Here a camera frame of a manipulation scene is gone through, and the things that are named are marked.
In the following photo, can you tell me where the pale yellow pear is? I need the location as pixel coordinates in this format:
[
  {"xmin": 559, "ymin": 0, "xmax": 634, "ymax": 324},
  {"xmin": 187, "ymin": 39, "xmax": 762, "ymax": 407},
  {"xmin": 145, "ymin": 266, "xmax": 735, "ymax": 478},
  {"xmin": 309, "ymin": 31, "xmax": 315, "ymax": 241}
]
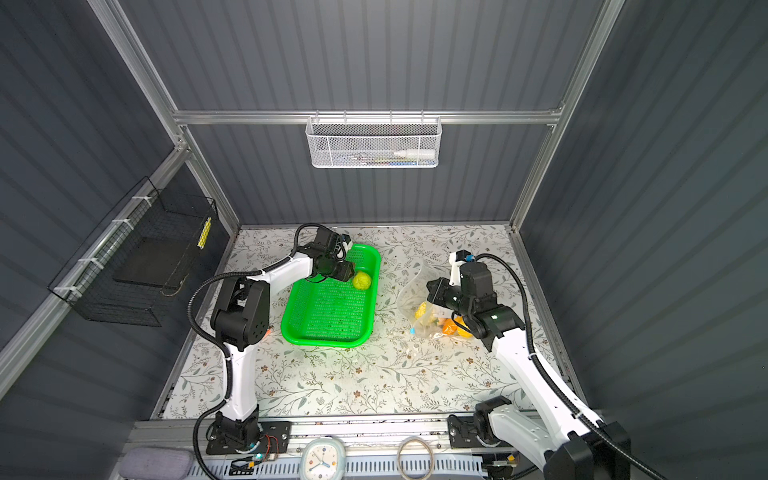
[{"xmin": 414, "ymin": 302, "xmax": 428, "ymax": 321}]

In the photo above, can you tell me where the light green fruit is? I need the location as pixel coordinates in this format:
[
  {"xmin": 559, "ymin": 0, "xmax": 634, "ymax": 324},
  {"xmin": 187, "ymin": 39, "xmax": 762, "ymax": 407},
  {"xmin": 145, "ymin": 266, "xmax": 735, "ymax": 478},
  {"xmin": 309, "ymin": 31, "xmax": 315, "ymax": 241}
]
[{"xmin": 352, "ymin": 271, "xmax": 373, "ymax": 291}]

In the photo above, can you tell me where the clear zip top bag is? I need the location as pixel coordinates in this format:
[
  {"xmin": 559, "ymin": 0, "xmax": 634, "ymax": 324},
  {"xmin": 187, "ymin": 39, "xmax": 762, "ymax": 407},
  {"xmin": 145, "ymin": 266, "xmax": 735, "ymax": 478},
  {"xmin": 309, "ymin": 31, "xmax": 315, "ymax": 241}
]
[{"xmin": 396, "ymin": 261, "xmax": 462, "ymax": 339}]

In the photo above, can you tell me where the yellow lemon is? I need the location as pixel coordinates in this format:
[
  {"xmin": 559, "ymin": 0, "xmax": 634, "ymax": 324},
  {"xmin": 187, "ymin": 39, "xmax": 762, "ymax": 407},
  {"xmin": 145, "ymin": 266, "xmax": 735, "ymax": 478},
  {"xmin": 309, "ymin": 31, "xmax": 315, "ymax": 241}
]
[{"xmin": 453, "ymin": 317, "xmax": 473, "ymax": 339}]

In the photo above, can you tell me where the green plastic basket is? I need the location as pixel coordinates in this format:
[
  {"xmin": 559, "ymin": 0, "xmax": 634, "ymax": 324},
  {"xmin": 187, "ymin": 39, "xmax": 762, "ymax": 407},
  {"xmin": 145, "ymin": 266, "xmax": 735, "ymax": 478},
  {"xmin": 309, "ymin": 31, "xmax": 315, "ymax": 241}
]
[{"xmin": 280, "ymin": 244, "xmax": 381, "ymax": 348}]

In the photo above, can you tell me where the orange carrot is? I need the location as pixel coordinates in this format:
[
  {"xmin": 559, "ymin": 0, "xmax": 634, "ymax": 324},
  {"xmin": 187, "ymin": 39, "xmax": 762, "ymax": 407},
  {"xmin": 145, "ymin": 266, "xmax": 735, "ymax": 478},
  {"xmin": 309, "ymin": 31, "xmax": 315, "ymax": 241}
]
[{"xmin": 441, "ymin": 318, "xmax": 458, "ymax": 336}]

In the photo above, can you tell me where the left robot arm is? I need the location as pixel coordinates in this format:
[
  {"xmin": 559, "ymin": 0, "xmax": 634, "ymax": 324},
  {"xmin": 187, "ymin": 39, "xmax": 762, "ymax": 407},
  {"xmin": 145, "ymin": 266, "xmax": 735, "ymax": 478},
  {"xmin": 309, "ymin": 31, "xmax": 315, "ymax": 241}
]
[{"xmin": 210, "ymin": 223, "xmax": 355, "ymax": 450}]

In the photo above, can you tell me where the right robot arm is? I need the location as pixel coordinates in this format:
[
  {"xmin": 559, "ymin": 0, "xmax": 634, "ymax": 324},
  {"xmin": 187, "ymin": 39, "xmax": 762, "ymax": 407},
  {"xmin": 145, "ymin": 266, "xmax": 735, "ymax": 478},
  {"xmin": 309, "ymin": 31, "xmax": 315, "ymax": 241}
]
[{"xmin": 426, "ymin": 250, "xmax": 631, "ymax": 479}]

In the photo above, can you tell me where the white analog clock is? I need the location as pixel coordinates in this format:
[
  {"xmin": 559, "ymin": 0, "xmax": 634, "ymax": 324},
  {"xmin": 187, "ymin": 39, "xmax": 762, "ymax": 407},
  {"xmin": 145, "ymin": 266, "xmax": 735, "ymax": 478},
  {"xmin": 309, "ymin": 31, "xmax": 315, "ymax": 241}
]
[{"xmin": 299, "ymin": 437, "xmax": 346, "ymax": 480}]

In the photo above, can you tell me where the grey cloth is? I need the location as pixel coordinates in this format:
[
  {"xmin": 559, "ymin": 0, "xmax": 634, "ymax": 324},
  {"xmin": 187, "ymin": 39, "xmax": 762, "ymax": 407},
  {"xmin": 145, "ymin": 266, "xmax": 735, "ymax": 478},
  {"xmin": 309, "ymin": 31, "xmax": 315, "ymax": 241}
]
[{"xmin": 118, "ymin": 447, "xmax": 193, "ymax": 480}]

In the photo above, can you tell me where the white wire mesh basket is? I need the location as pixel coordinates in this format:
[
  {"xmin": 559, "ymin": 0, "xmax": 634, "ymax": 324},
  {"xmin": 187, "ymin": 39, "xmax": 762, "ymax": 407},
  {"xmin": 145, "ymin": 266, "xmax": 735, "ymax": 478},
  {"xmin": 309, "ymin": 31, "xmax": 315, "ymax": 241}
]
[{"xmin": 305, "ymin": 118, "xmax": 443, "ymax": 169}]

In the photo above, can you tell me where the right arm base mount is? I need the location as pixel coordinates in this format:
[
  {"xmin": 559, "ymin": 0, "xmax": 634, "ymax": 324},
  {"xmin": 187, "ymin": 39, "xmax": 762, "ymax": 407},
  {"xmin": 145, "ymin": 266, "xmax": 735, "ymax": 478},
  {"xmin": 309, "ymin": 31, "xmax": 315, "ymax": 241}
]
[{"xmin": 447, "ymin": 414, "xmax": 512, "ymax": 449}]

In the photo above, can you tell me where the right black cable conduit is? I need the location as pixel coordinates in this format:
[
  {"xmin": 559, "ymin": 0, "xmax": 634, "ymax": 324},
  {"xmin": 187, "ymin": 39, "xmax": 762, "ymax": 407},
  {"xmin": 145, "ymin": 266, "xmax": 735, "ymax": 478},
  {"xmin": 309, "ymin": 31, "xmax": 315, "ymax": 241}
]
[{"xmin": 473, "ymin": 252, "xmax": 670, "ymax": 480}]

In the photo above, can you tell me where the black cable conduit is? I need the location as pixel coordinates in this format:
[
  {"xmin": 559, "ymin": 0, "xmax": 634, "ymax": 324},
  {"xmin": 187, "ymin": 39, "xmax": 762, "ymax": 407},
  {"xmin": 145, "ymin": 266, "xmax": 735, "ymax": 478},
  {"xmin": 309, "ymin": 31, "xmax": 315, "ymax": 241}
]
[
  {"xmin": 473, "ymin": 252, "xmax": 670, "ymax": 480},
  {"xmin": 187, "ymin": 222, "xmax": 328, "ymax": 480}
]

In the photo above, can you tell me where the coiled beige cable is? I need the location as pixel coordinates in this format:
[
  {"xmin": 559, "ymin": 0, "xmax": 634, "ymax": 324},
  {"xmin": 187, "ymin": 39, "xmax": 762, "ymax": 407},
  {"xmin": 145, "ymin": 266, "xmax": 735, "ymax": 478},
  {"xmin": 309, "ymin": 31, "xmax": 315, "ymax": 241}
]
[{"xmin": 395, "ymin": 435, "xmax": 436, "ymax": 480}]

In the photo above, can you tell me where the left black cable conduit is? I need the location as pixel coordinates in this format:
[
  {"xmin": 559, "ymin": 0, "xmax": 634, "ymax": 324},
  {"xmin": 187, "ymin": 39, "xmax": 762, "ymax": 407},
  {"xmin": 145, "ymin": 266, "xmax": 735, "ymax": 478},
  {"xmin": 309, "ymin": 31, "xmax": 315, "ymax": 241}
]
[{"xmin": 187, "ymin": 222, "xmax": 328, "ymax": 480}]

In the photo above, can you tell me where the black wire basket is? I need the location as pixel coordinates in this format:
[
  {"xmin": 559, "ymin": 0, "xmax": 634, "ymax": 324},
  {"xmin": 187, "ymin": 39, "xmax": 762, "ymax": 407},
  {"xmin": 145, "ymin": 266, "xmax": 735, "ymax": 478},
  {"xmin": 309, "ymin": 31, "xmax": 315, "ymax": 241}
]
[{"xmin": 48, "ymin": 178, "xmax": 218, "ymax": 327}]

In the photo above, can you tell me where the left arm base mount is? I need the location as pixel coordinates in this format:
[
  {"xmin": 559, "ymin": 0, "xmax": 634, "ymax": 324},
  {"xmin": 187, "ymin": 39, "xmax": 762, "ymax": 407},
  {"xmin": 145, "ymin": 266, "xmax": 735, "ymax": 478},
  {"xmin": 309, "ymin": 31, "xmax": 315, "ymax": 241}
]
[{"xmin": 205, "ymin": 417, "xmax": 293, "ymax": 456}]

